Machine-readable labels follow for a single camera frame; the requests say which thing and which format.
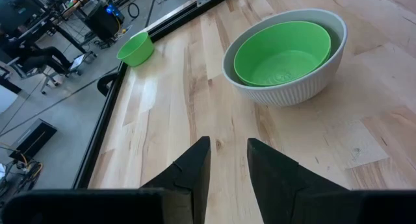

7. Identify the black aluminium table frame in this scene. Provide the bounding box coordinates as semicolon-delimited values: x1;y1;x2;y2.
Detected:
73;0;243;190

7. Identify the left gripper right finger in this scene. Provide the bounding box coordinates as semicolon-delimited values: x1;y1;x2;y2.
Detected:
246;138;350;224

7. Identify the flat black case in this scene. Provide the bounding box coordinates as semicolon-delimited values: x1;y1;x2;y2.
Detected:
8;118;59;162

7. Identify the small green plastic bowl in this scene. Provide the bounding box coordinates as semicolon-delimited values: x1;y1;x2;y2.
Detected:
116;31;155;68

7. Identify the white ribbed bowl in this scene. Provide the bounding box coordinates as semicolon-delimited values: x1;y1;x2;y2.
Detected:
222;8;348;107

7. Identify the black desk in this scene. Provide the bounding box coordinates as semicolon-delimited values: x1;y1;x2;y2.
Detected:
18;9;95;56

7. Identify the black box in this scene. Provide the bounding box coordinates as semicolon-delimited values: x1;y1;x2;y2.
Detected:
84;3;126;42

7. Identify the yellow cable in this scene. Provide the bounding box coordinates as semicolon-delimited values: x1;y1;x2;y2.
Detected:
0;142;45;186

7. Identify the large green plastic bowl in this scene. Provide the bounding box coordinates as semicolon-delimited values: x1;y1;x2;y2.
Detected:
233;21;332;88

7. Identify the person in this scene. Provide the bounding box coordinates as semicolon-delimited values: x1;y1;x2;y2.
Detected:
0;24;82;85

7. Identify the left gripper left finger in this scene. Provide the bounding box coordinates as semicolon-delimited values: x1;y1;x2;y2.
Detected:
139;136;213;224

